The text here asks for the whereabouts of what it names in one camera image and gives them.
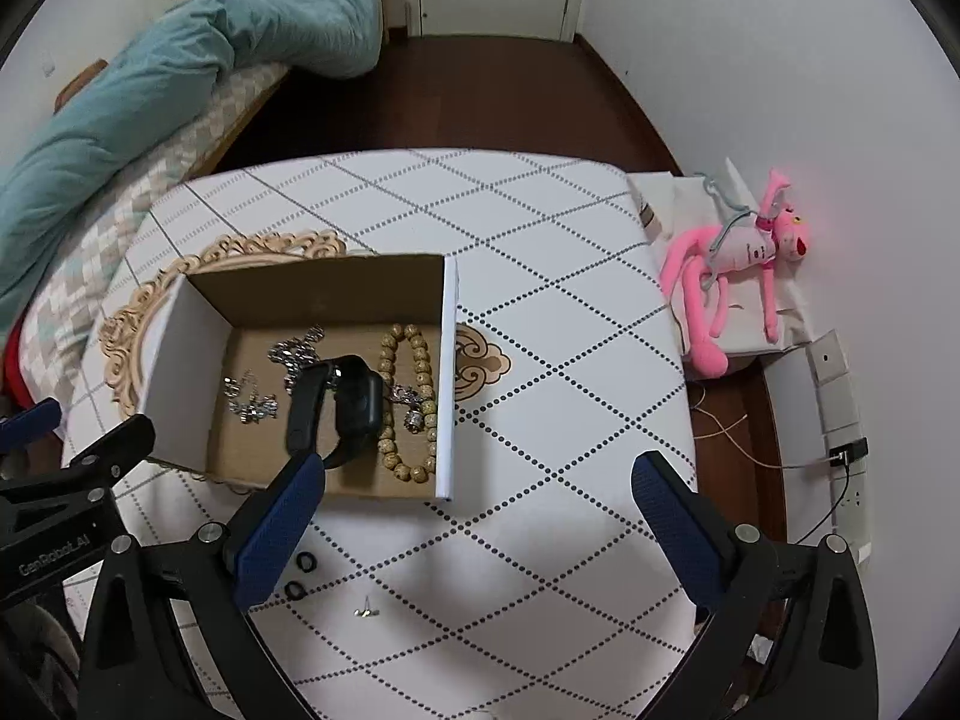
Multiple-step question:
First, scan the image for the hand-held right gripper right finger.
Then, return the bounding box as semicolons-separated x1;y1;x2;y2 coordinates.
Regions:
632;451;880;720

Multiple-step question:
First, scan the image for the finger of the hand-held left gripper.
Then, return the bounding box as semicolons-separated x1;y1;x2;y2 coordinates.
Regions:
62;415;156;485
0;399;63;455

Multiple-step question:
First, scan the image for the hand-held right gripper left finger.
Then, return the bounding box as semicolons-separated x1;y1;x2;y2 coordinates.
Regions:
79;450;325;720

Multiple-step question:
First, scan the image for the cardboard box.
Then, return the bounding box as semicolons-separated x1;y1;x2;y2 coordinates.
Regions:
131;253;458;503

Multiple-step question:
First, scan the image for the red cloth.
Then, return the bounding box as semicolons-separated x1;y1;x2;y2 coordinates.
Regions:
0;315;31;400

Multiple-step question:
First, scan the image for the white diamond-pattern tablecloth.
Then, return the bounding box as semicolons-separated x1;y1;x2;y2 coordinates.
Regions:
60;150;702;720

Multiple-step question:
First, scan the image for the black smartwatch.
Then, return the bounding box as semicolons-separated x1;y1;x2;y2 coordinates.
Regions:
285;355;389;470

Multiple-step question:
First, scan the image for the silver charm pendant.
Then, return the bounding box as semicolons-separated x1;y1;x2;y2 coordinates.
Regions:
386;382;428;434

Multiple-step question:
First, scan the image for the bed with patterned sheet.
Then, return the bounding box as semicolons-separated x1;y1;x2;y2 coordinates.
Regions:
0;60;295;410

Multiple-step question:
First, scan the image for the pink plush toy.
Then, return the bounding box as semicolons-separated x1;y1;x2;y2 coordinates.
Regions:
660;169;815;380

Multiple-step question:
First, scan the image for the grey clothes hanger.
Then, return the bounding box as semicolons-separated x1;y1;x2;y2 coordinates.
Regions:
694;172;775;291

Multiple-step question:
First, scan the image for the teal blanket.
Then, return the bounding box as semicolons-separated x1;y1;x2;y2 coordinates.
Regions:
0;0;387;282

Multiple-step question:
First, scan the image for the beige cable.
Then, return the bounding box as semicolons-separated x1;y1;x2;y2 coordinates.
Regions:
690;382;835;472

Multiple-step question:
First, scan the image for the small silver bracelet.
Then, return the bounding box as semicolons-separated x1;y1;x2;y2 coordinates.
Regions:
223;371;280;427

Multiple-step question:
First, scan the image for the black cable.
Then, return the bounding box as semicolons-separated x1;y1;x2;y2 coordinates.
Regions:
793;457;854;545

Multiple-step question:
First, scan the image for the white wall socket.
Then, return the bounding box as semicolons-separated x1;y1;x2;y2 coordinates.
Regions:
806;330;850;392
817;379;865;442
829;463;876;565

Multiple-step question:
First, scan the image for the silver chain necklace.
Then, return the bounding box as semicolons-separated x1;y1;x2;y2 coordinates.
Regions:
268;324;327;392

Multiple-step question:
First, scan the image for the wooden bead necklace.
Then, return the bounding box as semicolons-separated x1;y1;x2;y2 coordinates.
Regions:
373;324;440;486

